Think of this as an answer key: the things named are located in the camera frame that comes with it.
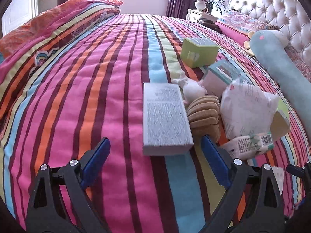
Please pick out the green box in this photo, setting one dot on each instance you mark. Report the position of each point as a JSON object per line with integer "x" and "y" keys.
{"x": 199, "y": 53}

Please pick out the teal long plush toy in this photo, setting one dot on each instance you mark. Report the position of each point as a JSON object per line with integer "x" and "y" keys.
{"x": 279, "y": 63}

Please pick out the white and teal box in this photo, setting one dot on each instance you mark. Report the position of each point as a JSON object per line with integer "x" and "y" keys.
{"x": 218, "y": 80}

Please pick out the opened cardboard box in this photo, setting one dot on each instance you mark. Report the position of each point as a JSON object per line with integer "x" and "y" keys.
{"x": 279, "y": 126}

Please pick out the long white printed box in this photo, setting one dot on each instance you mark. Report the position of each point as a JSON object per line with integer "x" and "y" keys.
{"x": 165, "y": 119}

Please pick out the tan plush slippers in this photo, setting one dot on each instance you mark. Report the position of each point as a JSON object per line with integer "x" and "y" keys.
{"x": 204, "y": 116}

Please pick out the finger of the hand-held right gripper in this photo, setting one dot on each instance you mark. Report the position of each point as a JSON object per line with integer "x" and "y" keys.
{"x": 297, "y": 171}

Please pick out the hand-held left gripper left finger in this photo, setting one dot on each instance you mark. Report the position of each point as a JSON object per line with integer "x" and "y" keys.
{"x": 96, "y": 162}

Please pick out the pink patterned pillow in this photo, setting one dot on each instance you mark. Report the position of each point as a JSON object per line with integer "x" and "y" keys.
{"x": 243, "y": 24}

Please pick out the striped colourful blanket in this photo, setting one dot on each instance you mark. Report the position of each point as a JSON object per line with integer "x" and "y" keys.
{"x": 109, "y": 89}

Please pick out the white plush toy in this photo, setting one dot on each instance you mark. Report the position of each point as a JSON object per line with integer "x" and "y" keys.
{"x": 194, "y": 89}

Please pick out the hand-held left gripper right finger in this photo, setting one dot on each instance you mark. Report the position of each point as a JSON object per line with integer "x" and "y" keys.
{"x": 216, "y": 161}

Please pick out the white nightstand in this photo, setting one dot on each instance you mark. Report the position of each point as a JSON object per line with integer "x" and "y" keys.
{"x": 193, "y": 15}

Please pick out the dark object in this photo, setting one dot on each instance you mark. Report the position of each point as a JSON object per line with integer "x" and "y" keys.
{"x": 206, "y": 22}

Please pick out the white wall cabinet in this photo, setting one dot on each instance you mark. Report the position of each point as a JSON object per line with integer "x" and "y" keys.
{"x": 21, "y": 7}

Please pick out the folded orange patterned quilt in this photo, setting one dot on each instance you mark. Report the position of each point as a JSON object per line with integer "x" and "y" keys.
{"x": 60, "y": 21}

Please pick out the tufted white headboard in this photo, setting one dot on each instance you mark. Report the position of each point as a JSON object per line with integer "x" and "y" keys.
{"x": 284, "y": 12}

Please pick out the white plastic bag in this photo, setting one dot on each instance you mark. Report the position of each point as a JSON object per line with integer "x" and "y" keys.
{"x": 245, "y": 109}

